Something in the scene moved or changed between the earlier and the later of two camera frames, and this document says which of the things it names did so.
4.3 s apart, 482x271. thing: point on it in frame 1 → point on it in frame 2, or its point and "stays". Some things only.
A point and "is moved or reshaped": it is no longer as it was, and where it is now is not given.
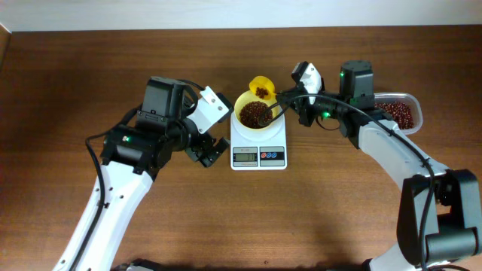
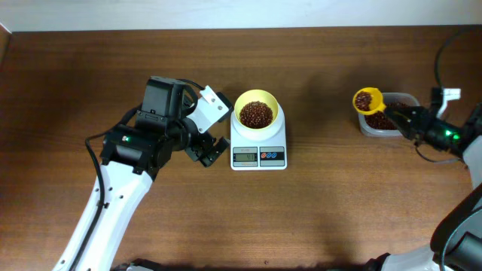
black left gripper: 205,159 stays
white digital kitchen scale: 263,149 stays
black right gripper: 302,108 → 422,124
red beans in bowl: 254,114 stays
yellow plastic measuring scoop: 265,83 is moved or reshaped
